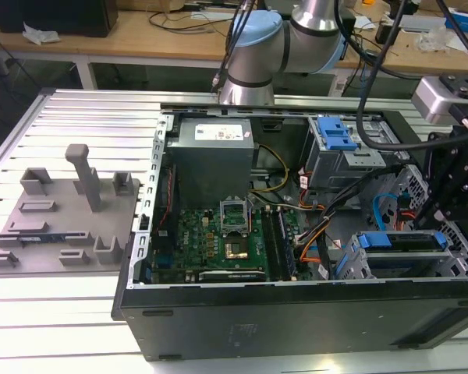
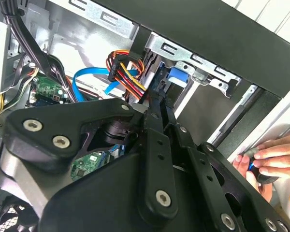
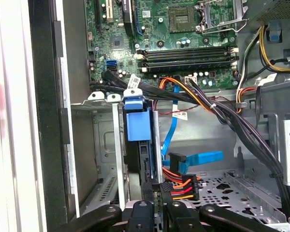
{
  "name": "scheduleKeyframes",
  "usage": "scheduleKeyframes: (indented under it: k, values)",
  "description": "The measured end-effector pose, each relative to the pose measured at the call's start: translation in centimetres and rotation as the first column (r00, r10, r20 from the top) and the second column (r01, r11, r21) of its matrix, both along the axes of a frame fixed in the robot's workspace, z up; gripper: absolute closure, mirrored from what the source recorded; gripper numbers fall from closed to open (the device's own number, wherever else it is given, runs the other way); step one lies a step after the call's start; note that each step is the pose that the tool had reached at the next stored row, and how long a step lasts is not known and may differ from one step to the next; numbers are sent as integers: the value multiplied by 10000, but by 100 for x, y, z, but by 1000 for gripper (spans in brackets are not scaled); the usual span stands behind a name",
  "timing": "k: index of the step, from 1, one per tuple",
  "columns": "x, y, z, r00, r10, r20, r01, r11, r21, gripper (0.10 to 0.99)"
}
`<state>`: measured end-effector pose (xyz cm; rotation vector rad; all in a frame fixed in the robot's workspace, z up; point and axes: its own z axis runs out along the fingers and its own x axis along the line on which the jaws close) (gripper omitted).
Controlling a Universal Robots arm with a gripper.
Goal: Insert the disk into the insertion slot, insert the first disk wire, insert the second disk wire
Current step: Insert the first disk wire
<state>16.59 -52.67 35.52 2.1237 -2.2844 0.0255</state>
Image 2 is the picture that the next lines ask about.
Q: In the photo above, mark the person's left hand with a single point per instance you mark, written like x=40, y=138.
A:
x=241, y=164

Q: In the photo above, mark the hard disk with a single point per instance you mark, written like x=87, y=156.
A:
x=178, y=76

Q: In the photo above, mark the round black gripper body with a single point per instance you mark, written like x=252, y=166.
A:
x=106, y=198

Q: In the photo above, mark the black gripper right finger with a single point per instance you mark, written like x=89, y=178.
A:
x=207, y=174

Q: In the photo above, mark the person's right hand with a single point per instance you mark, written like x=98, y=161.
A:
x=282, y=157

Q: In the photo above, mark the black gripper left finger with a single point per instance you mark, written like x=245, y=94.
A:
x=50, y=130

